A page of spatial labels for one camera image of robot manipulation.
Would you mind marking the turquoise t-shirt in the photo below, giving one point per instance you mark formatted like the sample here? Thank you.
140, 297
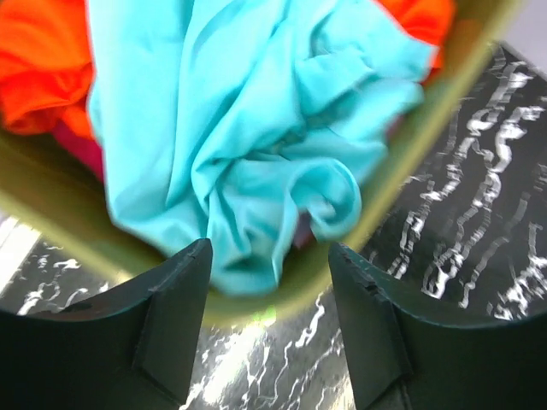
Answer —
231, 120

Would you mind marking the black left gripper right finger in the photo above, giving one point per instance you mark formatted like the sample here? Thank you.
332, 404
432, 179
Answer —
406, 350

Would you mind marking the olive green plastic bin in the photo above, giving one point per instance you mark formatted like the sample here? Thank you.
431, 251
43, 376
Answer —
42, 186

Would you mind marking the orange t-shirt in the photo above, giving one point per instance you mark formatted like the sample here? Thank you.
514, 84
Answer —
46, 67

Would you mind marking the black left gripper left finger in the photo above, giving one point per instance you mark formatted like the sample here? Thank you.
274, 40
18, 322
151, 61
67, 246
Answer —
130, 347

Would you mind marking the black marble pattern mat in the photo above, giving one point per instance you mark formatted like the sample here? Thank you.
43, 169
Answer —
468, 227

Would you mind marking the magenta t-shirt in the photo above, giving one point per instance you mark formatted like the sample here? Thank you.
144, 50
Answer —
86, 151

